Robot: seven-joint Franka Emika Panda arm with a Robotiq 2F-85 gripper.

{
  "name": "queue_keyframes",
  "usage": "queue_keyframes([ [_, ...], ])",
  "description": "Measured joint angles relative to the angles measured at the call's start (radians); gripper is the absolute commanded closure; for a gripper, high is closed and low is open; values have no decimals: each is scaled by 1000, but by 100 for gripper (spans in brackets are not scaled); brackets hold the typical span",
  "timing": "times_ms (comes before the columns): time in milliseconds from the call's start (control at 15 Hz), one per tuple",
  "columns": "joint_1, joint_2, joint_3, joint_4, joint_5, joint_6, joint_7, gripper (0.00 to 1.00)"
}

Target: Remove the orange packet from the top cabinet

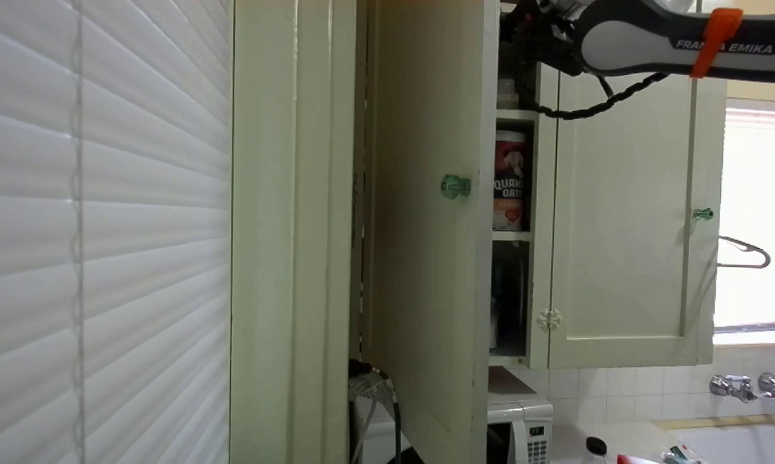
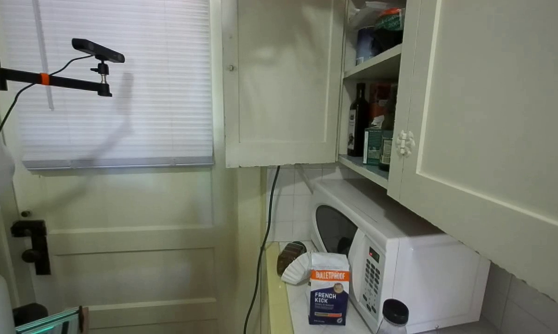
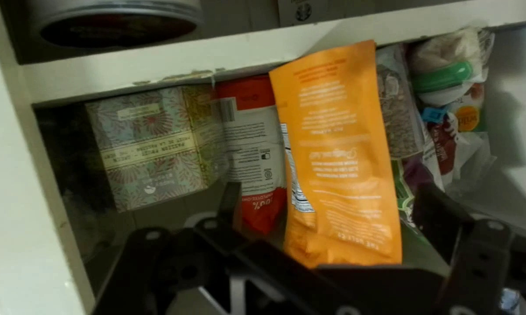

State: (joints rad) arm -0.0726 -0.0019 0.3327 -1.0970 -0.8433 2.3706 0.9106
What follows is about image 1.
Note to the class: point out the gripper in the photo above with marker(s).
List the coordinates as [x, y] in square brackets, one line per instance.
[528, 38]

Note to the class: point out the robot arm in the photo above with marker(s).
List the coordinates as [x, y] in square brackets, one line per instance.
[639, 45]

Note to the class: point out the small cream cabinet door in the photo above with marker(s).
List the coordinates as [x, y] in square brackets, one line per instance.
[619, 225]

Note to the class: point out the large cream cabinet door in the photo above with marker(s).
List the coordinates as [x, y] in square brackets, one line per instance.
[426, 270]

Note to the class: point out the red packet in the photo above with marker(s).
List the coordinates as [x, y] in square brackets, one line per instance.
[636, 459]

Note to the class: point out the green and white packet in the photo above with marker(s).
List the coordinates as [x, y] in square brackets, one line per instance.
[681, 455]

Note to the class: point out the clear plastic container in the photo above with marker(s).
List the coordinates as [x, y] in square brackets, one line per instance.
[507, 93]

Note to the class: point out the red oats canister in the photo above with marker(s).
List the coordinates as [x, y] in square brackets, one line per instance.
[509, 183]

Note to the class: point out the green glass door knob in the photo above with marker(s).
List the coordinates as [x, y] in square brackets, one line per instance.
[703, 214]
[453, 186]

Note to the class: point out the window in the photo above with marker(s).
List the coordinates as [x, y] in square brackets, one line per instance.
[761, 219]

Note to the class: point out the white microwave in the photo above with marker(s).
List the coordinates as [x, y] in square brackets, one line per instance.
[523, 428]

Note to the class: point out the chrome tap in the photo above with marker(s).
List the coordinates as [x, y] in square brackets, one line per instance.
[742, 386]

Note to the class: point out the bottle with black cap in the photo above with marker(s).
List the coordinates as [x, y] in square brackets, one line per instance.
[596, 450]

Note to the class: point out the white sink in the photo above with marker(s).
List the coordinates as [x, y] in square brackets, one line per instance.
[742, 444]

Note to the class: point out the white window blinds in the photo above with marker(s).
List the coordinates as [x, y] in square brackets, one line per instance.
[104, 258]

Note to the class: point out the cream wall cabinet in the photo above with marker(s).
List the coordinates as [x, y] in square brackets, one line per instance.
[619, 258]

